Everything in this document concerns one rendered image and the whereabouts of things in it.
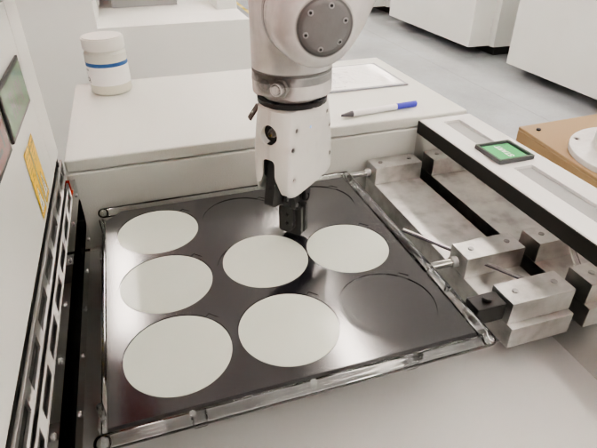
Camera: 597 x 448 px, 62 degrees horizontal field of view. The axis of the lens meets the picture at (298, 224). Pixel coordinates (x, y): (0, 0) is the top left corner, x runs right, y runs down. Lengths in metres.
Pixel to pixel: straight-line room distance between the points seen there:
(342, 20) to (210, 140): 0.36
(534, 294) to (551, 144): 0.46
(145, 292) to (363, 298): 0.23
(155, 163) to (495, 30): 4.76
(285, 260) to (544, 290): 0.28
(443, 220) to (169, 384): 0.43
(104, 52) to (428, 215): 0.60
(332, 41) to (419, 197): 0.40
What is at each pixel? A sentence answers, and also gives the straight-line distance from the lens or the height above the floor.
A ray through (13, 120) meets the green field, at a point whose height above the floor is 1.09.
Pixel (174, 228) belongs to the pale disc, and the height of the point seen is 0.90.
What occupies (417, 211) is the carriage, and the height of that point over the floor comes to 0.88.
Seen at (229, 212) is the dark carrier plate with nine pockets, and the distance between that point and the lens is 0.68.
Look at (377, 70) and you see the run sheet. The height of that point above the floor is 0.97.
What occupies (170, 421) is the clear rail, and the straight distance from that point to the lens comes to 0.44.
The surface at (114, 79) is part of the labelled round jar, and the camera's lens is 0.96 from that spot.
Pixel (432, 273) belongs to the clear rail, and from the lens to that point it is 0.59.
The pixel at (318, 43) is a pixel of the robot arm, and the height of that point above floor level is 1.16.
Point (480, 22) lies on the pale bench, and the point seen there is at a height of 0.30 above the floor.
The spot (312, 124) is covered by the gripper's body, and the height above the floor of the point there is 1.05.
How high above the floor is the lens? 1.26
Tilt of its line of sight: 33 degrees down
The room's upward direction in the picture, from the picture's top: straight up
